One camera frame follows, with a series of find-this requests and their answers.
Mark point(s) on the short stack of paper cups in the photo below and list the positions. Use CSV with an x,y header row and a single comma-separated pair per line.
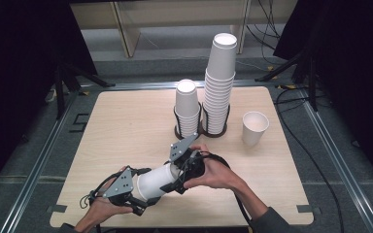
x,y
186,97

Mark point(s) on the black curtain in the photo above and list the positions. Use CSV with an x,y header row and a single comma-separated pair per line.
x,y
353,64
19,81

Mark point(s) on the black tripod stand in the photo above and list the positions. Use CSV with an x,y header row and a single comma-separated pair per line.
x,y
311,84

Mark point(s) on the person's left hand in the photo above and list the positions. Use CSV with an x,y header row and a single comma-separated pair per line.
x,y
107,210

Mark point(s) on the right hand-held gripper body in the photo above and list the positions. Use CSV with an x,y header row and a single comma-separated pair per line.
x,y
182,149

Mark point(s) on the tall stack of paper cups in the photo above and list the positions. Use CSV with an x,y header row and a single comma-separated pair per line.
x,y
221,58

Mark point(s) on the black metal stand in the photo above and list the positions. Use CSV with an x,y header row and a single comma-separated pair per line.
x,y
59,90

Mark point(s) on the light wooden shelf unit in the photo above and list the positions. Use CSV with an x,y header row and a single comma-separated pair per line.
x,y
126,32

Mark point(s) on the metal floor rail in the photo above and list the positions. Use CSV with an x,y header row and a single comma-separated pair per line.
x,y
142,85
340,161
35,168

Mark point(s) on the person's right hand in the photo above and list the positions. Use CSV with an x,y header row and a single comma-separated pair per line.
x,y
220,176

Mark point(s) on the white paper cup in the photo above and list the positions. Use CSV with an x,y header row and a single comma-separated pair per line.
x,y
252,136
155,181

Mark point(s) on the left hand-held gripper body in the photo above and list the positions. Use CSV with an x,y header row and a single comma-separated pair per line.
x,y
119,186

